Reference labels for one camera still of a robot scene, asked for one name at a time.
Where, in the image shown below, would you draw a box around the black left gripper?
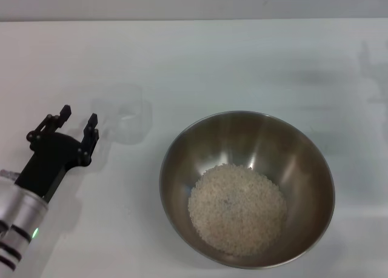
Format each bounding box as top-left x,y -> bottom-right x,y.
14,104 -> 100,205

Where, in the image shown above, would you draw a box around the clear plastic measuring cup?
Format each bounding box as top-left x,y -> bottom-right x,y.
90,83 -> 152,145

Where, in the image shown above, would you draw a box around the white rice grains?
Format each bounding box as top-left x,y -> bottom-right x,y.
187,164 -> 288,257

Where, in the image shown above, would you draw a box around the stainless steel mixing bowl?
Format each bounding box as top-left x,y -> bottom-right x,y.
159,110 -> 336,270

